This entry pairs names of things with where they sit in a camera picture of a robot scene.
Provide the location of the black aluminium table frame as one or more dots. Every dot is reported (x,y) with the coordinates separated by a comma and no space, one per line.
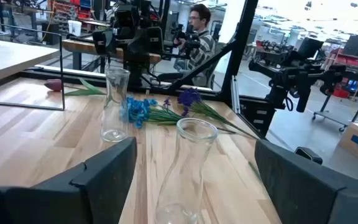
(241,37)

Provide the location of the person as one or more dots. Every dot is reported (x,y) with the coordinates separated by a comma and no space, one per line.
(200,46)

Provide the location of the blue artificial flower bunch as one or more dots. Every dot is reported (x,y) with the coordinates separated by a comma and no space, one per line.
(138,112)

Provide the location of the white bucket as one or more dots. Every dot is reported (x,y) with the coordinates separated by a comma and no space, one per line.
(75,28)

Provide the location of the dark red artificial tulip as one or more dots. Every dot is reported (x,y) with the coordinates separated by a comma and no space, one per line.
(54,84)

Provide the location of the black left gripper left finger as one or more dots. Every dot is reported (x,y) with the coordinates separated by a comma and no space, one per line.
(104,186)

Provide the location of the black background robot arm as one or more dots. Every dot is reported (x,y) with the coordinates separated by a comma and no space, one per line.
(291,77)

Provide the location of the clear glass vase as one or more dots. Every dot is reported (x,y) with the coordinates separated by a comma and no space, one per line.
(115,124)
(182,186)

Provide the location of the silver frame bracket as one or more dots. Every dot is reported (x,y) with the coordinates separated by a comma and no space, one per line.
(235,93)

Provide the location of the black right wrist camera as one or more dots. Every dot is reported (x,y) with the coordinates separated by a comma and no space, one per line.
(126,17)

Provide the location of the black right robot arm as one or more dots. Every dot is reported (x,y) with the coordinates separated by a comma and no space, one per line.
(137,73)

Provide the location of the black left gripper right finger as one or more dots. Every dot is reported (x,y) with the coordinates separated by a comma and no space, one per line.
(306,193)

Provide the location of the wooden background table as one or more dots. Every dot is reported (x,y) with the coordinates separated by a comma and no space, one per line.
(82,48)

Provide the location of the black wheeled stand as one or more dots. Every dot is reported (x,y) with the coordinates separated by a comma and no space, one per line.
(325,115)

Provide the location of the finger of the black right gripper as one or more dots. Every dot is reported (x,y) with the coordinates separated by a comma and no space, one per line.
(155,40)
(104,42)

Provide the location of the purple artificial flower bunch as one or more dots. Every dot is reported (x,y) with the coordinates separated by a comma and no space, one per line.
(190,97)

